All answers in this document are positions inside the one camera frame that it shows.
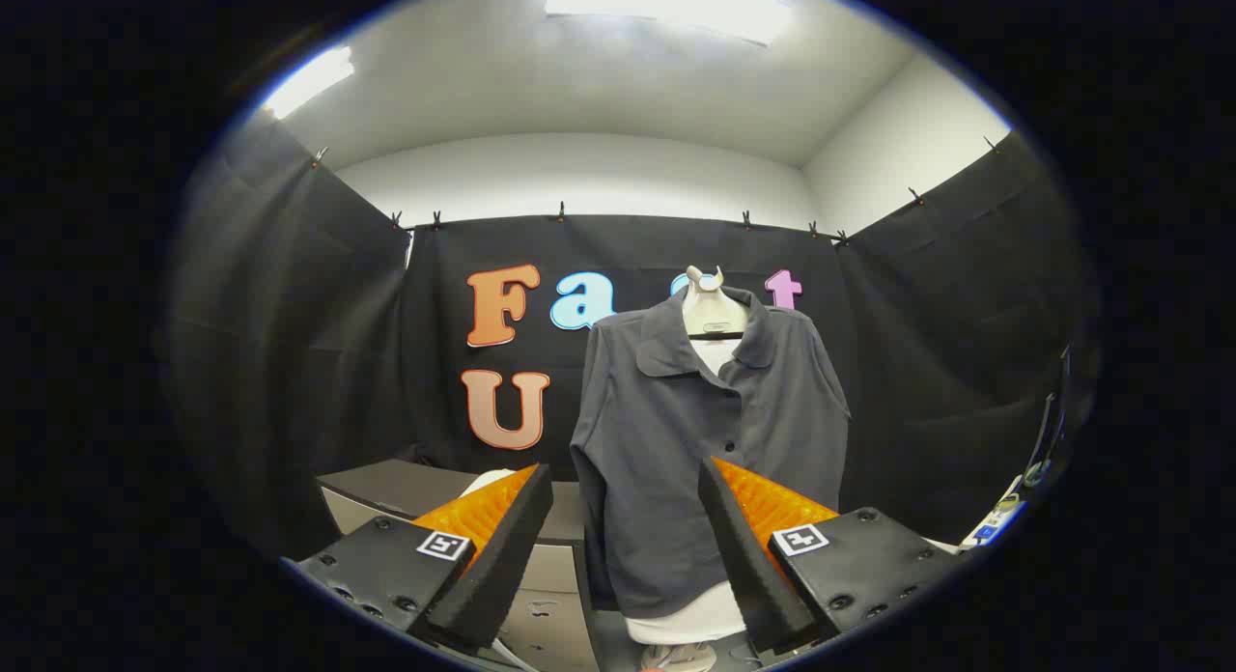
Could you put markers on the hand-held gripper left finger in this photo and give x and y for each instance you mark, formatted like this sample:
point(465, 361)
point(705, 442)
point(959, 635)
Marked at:
point(502, 566)

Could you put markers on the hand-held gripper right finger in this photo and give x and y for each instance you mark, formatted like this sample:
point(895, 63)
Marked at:
point(748, 566)

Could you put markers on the cream white garment steamer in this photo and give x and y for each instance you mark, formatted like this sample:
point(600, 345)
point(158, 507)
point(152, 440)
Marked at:
point(488, 480)

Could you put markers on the dark grey collared shirt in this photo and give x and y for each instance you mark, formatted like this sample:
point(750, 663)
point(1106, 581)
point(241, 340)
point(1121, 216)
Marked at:
point(657, 440)

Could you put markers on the grey drawer cabinet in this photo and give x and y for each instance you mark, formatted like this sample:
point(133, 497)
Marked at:
point(377, 484)

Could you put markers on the white power strip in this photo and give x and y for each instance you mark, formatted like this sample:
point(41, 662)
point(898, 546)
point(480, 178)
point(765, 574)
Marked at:
point(990, 529)

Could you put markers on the black backdrop cloth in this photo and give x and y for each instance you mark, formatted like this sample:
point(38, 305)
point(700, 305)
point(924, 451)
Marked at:
point(290, 315)

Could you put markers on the row of black cloth clips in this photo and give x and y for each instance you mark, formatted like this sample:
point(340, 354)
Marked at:
point(561, 211)

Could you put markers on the narrow ceiling light strip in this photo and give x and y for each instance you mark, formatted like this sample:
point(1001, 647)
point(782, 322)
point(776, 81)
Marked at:
point(309, 80)

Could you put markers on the large ceiling light panel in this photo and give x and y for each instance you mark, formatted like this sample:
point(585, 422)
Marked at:
point(666, 1)

